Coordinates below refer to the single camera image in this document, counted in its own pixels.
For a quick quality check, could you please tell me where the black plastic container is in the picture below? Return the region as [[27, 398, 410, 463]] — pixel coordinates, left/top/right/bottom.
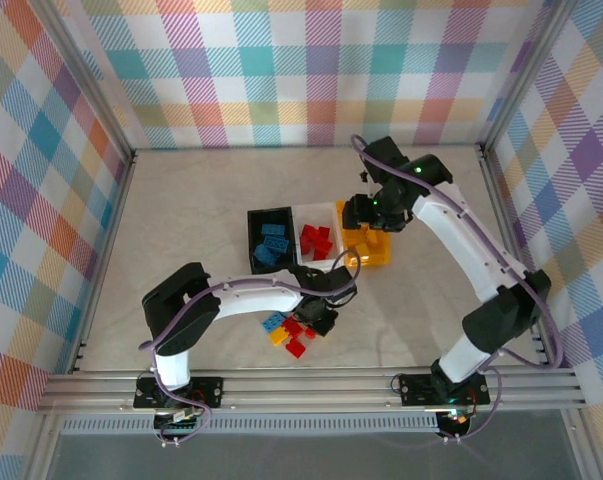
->
[[246, 206, 299, 276]]

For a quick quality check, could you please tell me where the aluminium side rail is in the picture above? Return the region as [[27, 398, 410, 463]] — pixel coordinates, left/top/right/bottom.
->
[[475, 143, 557, 374], [68, 148, 140, 375]]

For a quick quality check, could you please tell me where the circuit board yellow connector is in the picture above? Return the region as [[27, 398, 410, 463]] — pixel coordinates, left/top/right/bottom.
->
[[436, 407, 475, 435]]

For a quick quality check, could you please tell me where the circuit board green connector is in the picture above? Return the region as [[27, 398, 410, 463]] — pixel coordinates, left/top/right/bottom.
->
[[153, 405, 208, 441]]

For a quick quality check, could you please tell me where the grey slotted cable duct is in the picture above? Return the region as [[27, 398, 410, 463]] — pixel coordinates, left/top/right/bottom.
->
[[60, 412, 442, 437]]

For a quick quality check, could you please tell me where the white plastic container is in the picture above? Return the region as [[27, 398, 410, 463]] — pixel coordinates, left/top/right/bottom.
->
[[291, 201, 350, 269]]

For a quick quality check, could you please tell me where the aluminium frame post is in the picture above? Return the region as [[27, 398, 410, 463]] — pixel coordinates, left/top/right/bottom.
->
[[33, 0, 140, 166], [478, 0, 580, 156]]

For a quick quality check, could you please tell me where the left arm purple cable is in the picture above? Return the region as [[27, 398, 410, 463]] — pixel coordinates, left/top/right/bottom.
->
[[139, 249, 362, 449]]

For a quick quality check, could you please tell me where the long aluminium base rail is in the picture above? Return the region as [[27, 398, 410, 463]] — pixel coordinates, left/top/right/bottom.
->
[[35, 367, 588, 415]]

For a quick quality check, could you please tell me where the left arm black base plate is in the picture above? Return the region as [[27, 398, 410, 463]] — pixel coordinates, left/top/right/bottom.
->
[[133, 375, 226, 409]]

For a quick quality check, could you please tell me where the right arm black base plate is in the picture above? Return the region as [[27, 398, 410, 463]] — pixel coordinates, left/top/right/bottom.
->
[[398, 373, 491, 407]]

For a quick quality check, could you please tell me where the yellow plastic container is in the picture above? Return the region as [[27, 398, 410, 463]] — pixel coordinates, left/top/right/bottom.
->
[[335, 199, 394, 270]]

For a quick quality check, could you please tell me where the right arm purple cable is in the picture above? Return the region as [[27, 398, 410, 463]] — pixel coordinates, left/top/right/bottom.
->
[[350, 134, 565, 445]]

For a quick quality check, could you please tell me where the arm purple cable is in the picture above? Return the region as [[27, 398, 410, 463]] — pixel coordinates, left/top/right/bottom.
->
[[139, 249, 362, 449], [350, 134, 565, 445]]

